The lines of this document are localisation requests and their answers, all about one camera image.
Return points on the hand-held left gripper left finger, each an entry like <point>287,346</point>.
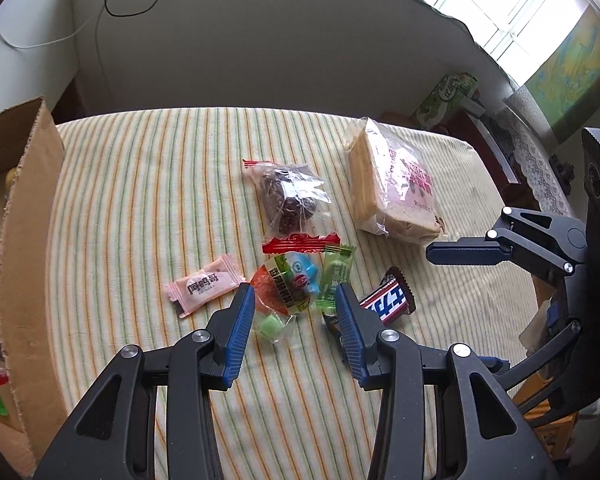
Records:
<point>240,330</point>

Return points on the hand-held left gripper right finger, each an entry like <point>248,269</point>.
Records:
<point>352,330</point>

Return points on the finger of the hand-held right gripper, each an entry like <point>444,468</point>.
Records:
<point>460,252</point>
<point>545,360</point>

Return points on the small green clear-wrapped candy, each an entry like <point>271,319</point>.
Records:
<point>272,327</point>

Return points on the small chocolate bar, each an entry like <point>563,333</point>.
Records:
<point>387,300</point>

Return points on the pink candy packet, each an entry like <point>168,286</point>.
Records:
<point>202,285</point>

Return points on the pale green candy packet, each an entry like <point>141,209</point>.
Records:
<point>336,272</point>

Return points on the colourful jelly packet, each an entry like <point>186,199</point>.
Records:
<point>280,285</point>

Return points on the pink sliced bread packet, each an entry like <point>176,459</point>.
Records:
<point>390,185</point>

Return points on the dark cake clear red-ended packet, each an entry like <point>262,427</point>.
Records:
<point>285,195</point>

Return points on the brown cardboard box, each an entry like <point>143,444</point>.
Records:
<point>30,240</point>

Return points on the yellow round snack packet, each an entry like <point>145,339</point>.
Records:
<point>10,175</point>

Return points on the dark red wooden chest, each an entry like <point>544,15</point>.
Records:
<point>517,185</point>

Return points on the white lace cloth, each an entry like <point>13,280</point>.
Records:
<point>535,155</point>

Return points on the green patterned bag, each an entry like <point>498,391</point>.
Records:
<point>442,102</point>

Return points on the white cabinet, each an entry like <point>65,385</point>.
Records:
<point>25,75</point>

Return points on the wall map poster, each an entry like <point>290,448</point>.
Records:
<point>580,70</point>

